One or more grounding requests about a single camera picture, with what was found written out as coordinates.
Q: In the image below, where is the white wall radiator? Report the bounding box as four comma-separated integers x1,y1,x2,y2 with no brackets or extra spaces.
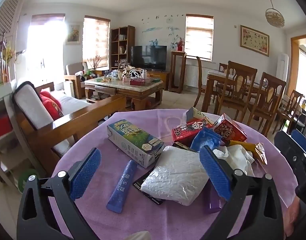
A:
184,64,218,87

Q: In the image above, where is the green round container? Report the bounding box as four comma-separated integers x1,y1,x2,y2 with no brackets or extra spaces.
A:
18,169,40,193

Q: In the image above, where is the person's right hand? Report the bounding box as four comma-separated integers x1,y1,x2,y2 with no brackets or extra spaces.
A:
284,198,306,236

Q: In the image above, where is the person's left hand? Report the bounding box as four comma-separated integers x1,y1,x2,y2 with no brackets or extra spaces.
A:
128,231,153,240

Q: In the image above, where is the wooden dining chair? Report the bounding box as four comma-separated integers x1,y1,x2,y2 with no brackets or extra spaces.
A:
248,72,287,137
217,61,258,121
273,89,304,134

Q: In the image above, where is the wooden coffee table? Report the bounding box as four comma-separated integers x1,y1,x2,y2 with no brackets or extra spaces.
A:
84,76,165,112

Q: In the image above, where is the sunflower painting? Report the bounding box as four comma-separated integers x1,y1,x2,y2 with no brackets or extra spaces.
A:
66,24,81,45

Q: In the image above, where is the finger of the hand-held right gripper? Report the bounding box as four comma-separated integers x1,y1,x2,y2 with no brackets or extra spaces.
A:
291,129,306,153

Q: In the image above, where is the white standing air conditioner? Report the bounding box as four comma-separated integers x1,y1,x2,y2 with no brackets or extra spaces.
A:
276,52,290,98

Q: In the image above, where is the crystal pendant lamp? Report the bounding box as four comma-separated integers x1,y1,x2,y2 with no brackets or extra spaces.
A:
265,0,285,28

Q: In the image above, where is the tall wooden plant stand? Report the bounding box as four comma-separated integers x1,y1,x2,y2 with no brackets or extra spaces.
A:
169,51,187,93

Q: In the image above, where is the red drink carton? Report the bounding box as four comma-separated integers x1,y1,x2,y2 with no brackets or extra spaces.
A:
213,113,248,143

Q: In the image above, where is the wooden bookshelf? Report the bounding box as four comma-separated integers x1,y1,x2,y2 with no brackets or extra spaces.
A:
110,25,135,69

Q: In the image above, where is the striped window blind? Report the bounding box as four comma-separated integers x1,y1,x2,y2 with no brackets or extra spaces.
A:
185,14,214,62
30,14,65,28
82,15,110,69

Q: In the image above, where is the white and red carton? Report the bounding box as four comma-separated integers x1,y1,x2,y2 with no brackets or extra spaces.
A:
186,107,215,125

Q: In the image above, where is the flat screen television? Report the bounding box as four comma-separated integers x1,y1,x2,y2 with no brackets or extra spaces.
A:
130,45,168,72

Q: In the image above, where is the yellow foil wrapper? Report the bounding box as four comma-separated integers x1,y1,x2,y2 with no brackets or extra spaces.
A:
229,140,268,165

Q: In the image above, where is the wooden television stand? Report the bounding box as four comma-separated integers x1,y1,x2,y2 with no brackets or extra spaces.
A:
143,70,170,87

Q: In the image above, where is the green printed milk carton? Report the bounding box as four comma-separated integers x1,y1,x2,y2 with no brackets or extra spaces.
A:
107,119,165,168

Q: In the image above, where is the blue tube sachet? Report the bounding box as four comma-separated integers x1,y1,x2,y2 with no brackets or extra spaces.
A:
106,160,138,213

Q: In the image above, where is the red snack box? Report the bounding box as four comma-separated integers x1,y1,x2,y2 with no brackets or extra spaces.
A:
172,120,213,147

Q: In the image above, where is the black patterned wrapper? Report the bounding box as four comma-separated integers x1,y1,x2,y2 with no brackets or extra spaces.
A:
172,142,200,153

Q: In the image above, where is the blue packet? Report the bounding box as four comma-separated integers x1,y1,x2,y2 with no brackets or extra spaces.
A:
190,127,222,153

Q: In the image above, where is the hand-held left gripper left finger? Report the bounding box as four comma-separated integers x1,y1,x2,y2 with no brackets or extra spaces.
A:
17,147,102,240

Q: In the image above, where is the red cushion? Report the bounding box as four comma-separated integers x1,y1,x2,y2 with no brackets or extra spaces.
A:
39,90,64,120

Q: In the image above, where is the purple tablecloth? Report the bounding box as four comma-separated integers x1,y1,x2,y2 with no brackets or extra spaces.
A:
48,109,297,240

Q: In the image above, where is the curved back wooden chair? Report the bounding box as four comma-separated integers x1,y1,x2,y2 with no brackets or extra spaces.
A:
193,56,209,108

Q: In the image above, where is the wooden dining table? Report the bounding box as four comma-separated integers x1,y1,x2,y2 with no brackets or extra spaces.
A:
202,69,271,113

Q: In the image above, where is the wooden armchair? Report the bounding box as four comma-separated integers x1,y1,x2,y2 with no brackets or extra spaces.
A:
64,62,103,99

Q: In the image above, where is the wooden sofa with white cushions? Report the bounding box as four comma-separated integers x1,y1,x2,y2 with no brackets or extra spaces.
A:
12,81,127,178

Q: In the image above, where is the white crinkled plastic bag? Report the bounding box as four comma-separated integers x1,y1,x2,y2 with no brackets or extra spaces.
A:
140,145,210,203

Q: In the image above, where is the white tissue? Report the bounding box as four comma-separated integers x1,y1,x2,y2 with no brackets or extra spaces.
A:
213,145,255,177

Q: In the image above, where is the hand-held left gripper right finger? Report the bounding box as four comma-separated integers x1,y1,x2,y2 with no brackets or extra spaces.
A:
199,145,285,240

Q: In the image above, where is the black coin battery card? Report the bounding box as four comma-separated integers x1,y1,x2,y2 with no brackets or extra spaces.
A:
132,166,166,205

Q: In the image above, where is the framed floral picture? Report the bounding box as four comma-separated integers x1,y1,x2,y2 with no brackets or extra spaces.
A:
240,25,270,57

